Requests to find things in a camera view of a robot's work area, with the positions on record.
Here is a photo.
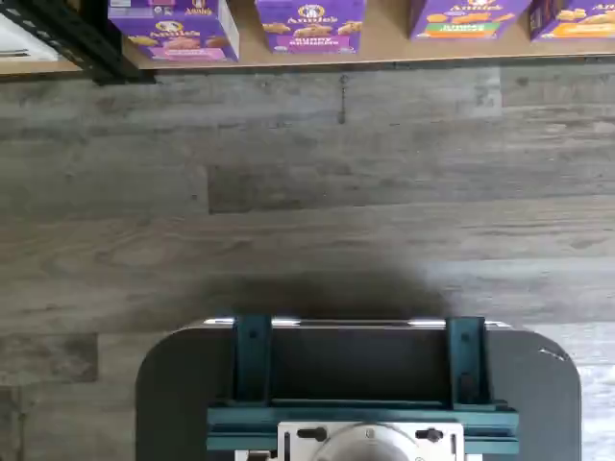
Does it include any purple box orange patch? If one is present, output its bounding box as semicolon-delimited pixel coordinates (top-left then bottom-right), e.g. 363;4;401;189
529;0;615;43

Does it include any teal metal mounting frame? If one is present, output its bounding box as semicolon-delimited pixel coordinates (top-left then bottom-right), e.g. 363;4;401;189
206;313;522;456

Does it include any wooden shelf board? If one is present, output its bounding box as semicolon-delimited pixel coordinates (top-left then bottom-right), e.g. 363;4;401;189
0;59;86;76
122;0;615;73

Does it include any purple box pink patch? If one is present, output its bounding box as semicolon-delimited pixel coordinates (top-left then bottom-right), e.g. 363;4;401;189
107;0;240;63

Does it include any dark grey base platform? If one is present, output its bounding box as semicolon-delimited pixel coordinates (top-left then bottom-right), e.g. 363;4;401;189
135;316;583;461

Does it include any white patterned carton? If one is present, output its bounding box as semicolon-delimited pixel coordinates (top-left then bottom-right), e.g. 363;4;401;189
0;11;64;61

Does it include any black metal shelf frame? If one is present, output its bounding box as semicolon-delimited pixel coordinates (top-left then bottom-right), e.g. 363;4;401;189
0;0;159;86

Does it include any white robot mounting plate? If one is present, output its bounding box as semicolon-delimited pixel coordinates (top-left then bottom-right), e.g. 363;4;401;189
277;421;466;461

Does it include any purple box green patch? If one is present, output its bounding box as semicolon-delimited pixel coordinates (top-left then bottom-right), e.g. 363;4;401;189
408;0;533;41

